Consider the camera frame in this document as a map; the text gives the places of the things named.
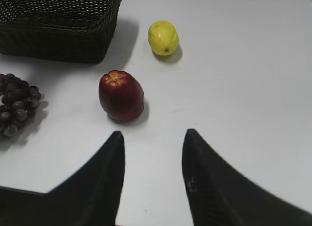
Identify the red apple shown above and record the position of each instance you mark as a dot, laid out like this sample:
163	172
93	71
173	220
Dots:
121	96

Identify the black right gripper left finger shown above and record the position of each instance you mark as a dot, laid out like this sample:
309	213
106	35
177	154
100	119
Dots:
91	196

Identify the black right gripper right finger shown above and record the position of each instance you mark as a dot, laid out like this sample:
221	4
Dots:
219	195

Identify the purple grape bunch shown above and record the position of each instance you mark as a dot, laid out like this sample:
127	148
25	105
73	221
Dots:
18	104

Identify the yellow lemon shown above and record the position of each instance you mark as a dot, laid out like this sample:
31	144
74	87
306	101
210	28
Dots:
163	38

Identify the black woven basket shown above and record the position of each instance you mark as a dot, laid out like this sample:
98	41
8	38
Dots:
78	31

